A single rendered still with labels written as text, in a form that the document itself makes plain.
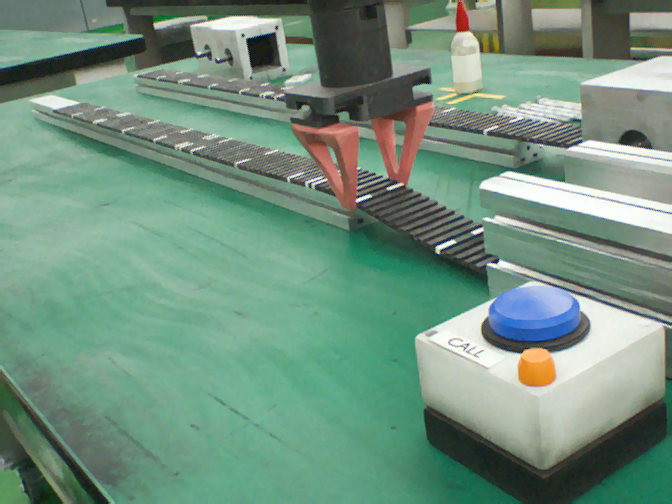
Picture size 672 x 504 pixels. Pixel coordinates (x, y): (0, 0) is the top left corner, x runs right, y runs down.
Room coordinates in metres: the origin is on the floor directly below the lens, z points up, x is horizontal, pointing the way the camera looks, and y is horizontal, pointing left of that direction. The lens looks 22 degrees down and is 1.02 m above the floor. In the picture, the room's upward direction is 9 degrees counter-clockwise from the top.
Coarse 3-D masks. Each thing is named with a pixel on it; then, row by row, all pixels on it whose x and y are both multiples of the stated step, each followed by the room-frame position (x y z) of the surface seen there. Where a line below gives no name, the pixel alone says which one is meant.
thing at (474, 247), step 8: (472, 240) 0.58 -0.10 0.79; (480, 240) 0.58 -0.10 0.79; (456, 248) 0.57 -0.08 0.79; (464, 248) 0.57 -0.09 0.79; (472, 248) 0.57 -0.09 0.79; (480, 248) 0.56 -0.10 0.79; (448, 256) 0.56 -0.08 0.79; (456, 256) 0.56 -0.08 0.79; (464, 256) 0.55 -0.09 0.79; (472, 256) 0.56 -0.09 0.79
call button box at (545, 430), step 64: (448, 320) 0.37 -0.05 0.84; (640, 320) 0.34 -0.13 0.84; (448, 384) 0.34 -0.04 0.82; (512, 384) 0.30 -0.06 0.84; (576, 384) 0.30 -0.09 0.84; (640, 384) 0.32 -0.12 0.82; (448, 448) 0.34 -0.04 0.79; (512, 448) 0.30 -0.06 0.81; (576, 448) 0.30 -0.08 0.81; (640, 448) 0.32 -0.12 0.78
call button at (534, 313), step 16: (528, 288) 0.36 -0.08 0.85; (544, 288) 0.36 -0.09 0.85; (496, 304) 0.35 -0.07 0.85; (512, 304) 0.34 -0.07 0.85; (528, 304) 0.34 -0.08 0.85; (544, 304) 0.34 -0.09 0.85; (560, 304) 0.34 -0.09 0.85; (576, 304) 0.34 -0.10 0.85; (496, 320) 0.34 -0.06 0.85; (512, 320) 0.33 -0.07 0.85; (528, 320) 0.33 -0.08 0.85; (544, 320) 0.33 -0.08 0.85; (560, 320) 0.33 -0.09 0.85; (576, 320) 0.33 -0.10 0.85; (512, 336) 0.33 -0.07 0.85; (528, 336) 0.33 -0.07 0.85; (544, 336) 0.32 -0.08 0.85
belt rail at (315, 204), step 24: (48, 96) 1.51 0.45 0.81; (48, 120) 1.42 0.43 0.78; (72, 120) 1.30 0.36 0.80; (120, 144) 1.13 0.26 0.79; (144, 144) 1.06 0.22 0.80; (192, 168) 0.94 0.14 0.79; (216, 168) 0.89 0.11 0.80; (264, 192) 0.80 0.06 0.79; (288, 192) 0.77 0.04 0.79; (312, 192) 0.72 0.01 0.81; (312, 216) 0.72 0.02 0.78; (336, 216) 0.69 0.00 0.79; (360, 216) 0.68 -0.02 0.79
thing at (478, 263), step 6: (474, 258) 0.55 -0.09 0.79; (480, 258) 0.55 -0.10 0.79; (486, 258) 0.55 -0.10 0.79; (492, 258) 0.55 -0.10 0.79; (498, 258) 0.54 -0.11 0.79; (462, 264) 0.55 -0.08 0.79; (468, 264) 0.54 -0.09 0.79; (474, 264) 0.54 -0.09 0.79; (480, 264) 0.54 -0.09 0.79; (486, 264) 0.54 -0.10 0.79; (474, 270) 0.54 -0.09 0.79; (480, 270) 0.53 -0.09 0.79
